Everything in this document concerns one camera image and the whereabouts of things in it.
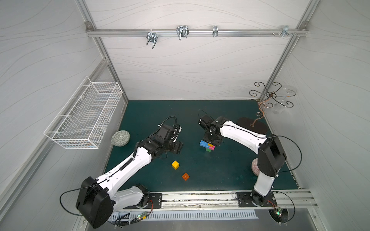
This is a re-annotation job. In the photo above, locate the blue lego brick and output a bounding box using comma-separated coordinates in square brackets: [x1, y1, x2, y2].
[199, 140, 209, 148]

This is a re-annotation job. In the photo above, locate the orange lego brick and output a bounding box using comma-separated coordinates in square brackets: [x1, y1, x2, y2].
[182, 173, 189, 181]

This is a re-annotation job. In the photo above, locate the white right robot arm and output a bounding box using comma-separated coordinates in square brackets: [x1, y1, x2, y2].
[198, 115, 286, 198]

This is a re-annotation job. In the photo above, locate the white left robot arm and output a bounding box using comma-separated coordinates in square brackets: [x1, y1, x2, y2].
[76, 137, 184, 229]

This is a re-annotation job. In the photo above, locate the green mat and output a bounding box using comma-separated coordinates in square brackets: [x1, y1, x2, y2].
[106, 100, 258, 192]

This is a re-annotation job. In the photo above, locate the green patterned round bowl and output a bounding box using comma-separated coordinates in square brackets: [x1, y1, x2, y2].
[111, 131, 130, 147]

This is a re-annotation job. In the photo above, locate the dark oval stand base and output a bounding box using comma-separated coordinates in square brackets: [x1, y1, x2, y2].
[237, 117, 268, 134]

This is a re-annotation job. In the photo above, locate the pink patterned round bowl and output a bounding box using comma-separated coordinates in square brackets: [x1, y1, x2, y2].
[251, 158, 260, 176]

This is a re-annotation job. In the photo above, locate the copper curled hook stand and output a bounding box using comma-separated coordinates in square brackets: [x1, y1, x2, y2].
[249, 81, 296, 121]

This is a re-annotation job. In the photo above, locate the metal U-bolt clamp left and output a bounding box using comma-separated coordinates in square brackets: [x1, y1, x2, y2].
[146, 31, 158, 49]

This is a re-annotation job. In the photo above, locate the metal u-bolt clamp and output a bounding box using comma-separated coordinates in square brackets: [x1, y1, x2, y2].
[176, 26, 189, 40]
[146, 31, 158, 49]

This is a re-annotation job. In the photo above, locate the metal U-bolt clamp middle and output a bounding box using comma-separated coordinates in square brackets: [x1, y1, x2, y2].
[176, 26, 189, 40]

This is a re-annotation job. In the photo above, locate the metal clamp right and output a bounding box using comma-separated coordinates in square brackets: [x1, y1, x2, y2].
[272, 26, 298, 38]

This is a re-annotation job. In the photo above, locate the aluminium top crossbar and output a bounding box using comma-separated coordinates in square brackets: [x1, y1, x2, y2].
[86, 28, 309, 38]

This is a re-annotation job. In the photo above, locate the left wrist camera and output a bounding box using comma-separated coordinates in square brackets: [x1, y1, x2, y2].
[157, 124, 182, 142]

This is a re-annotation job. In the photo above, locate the white wire basket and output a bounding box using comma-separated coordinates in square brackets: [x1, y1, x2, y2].
[43, 77, 123, 149]

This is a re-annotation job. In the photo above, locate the white slotted cable duct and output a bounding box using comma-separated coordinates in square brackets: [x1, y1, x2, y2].
[111, 210, 259, 222]

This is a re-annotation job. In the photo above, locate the small metal bracket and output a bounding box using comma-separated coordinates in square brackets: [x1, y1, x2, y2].
[213, 26, 218, 38]

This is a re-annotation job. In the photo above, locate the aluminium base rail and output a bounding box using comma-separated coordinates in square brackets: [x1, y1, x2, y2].
[115, 190, 318, 213]

